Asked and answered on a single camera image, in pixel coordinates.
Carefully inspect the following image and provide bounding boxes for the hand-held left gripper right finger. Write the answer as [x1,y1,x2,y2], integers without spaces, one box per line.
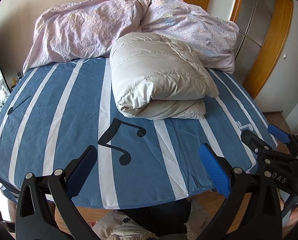
[199,143,282,240]

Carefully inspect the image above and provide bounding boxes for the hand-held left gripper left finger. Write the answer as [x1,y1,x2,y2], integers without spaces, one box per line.
[15,145,98,240]

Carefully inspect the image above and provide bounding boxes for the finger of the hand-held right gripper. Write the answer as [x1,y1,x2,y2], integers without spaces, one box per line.
[268,124,298,159]
[240,129,298,167]

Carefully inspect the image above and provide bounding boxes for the white puffer jacket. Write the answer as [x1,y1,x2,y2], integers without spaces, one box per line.
[109,32,220,120]

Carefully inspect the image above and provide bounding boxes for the person's right hand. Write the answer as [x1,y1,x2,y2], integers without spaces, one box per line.
[281,202,298,228]

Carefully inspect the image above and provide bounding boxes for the blue white striped bed sheet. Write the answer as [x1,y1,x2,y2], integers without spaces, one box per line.
[0,57,277,209]

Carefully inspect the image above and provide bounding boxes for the person's dark pants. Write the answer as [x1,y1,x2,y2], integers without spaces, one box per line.
[129,199,192,238]

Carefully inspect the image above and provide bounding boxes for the person's beige coat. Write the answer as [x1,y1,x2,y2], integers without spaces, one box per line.
[91,199,214,240]

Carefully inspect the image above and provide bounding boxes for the wooden framed cabinet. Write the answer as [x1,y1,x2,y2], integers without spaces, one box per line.
[230,0,294,99]

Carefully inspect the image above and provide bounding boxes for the glass side table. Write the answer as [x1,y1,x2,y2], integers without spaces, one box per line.
[0,71,23,113]

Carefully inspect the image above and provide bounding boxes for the pink floral duvet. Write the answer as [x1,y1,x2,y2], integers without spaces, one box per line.
[23,0,240,75]

